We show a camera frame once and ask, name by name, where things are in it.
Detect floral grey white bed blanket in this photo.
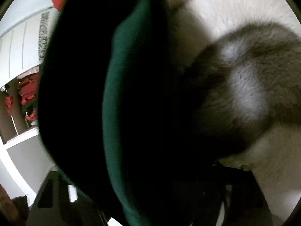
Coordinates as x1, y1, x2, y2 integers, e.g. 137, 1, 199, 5
167, 0, 300, 225

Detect red clothes in wardrobe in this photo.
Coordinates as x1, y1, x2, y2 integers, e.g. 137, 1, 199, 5
17, 73, 40, 121

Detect green and white varsity jacket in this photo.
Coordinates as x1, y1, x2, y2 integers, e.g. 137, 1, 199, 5
38, 0, 273, 225

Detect white wardrobe shelving unit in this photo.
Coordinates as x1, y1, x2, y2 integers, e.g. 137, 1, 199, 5
1, 0, 59, 205

